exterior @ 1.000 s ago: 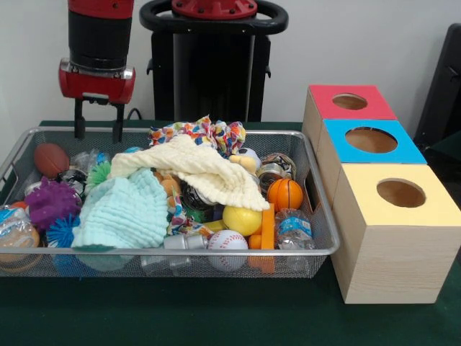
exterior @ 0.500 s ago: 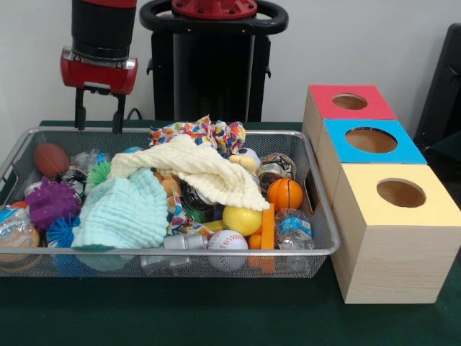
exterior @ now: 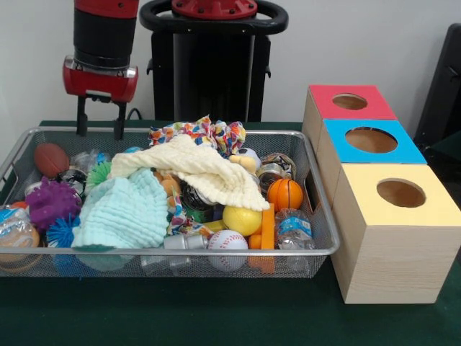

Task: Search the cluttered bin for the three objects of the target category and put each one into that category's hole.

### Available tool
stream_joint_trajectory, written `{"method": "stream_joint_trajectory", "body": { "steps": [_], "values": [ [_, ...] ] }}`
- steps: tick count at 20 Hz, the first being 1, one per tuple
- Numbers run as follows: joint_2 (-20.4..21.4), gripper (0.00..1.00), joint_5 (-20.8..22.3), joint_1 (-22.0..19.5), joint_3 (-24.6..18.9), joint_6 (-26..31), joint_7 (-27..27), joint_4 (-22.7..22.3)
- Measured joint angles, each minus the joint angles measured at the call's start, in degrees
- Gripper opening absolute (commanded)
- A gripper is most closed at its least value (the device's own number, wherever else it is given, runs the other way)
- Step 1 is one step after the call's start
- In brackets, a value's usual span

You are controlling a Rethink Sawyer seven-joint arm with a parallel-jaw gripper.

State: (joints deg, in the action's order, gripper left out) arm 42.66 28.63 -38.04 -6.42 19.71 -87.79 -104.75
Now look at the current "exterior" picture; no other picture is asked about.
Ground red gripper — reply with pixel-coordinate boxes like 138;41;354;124
63;56;140;141

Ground crushed bottle with blue label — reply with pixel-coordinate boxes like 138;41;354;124
71;148;111;171

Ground brown toy football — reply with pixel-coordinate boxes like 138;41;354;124
34;143;71;179

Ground clear plastic bottle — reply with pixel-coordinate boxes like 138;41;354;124
0;205;40;249

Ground silver mesh bin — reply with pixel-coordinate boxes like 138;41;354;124
0;125;341;279

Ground wooden box with three holes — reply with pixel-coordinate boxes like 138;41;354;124
301;84;461;305

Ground purple spiky rubber toy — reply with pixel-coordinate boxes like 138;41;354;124
24;177;82;231

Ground mint waffle cloth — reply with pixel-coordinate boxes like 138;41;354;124
71;168;169;249

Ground cream waffle cloth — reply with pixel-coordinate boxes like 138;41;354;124
109;133;270;213

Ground colourful patterned cloth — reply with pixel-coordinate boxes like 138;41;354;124
148;115;248;159

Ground yellow ball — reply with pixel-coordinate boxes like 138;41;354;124
222;205;263;237

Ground white toy baseball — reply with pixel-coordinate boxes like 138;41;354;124
207;229;249;272

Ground orange toy basketball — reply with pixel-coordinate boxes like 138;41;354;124
267;178;305;212

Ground small clear water bottle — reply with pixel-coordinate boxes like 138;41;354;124
274;208;316;250

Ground black chair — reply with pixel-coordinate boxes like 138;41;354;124
413;23;461;145

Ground dark green side tablecloth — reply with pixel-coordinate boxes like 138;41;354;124
428;131;461;170

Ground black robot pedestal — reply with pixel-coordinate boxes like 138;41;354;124
138;0;289;123

